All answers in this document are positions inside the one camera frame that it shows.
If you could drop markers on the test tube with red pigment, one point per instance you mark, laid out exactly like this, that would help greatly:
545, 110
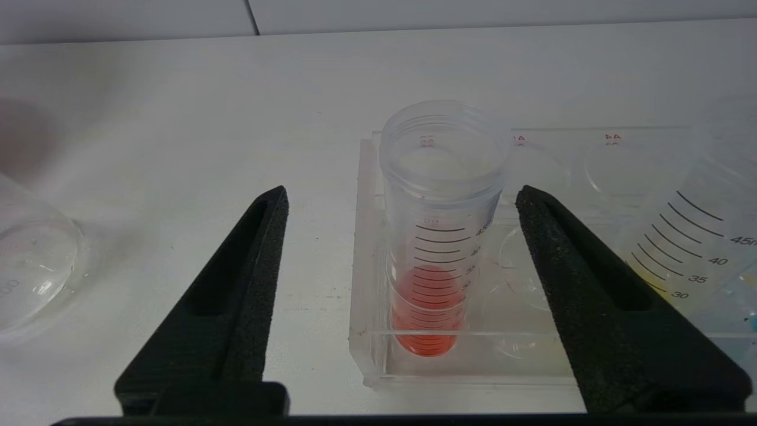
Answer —
434, 296

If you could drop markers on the clear acrylic test tube rack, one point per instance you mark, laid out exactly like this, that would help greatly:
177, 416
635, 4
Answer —
532, 361

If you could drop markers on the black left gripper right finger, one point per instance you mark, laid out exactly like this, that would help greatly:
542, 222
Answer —
615, 331

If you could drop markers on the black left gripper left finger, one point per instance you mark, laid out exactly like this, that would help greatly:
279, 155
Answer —
236, 319

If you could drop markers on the clear glass beaker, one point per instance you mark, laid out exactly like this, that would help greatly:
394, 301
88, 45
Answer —
35, 266

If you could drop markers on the test tube with yellow pigment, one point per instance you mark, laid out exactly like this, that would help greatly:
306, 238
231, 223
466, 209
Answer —
704, 236

